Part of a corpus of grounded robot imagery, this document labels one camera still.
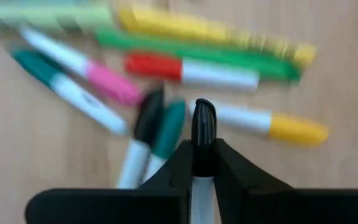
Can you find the green slim highlighter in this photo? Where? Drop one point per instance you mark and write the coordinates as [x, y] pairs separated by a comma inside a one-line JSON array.
[[197, 51]]

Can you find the red-cap Sharpie marker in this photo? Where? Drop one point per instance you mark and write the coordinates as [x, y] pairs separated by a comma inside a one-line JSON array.
[[154, 67]]

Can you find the green-cap Sharpie marker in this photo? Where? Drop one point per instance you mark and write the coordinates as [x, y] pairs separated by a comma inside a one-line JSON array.
[[169, 127]]

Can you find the black-cap Sharpie marker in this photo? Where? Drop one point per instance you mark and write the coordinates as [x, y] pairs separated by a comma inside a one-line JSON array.
[[203, 140], [149, 118]]

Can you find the teal-cap Sharpie marker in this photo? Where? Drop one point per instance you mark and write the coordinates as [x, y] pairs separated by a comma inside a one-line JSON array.
[[36, 67]]

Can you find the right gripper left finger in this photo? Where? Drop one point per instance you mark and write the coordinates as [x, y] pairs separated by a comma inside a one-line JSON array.
[[104, 208]]

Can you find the pink-cap Sharpie marker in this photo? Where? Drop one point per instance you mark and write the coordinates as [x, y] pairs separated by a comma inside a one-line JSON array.
[[110, 82]]

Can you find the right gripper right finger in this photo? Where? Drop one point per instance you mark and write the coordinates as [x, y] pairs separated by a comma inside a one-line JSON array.
[[291, 208]]

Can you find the light green fat highlighter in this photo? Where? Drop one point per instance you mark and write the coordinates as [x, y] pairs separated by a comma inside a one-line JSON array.
[[42, 17]]

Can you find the yellow slim highlighter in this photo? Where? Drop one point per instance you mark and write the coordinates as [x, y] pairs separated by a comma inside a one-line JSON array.
[[182, 26]]

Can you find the yellow-cap Sharpie marker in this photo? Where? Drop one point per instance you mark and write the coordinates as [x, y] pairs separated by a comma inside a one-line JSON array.
[[297, 129]]

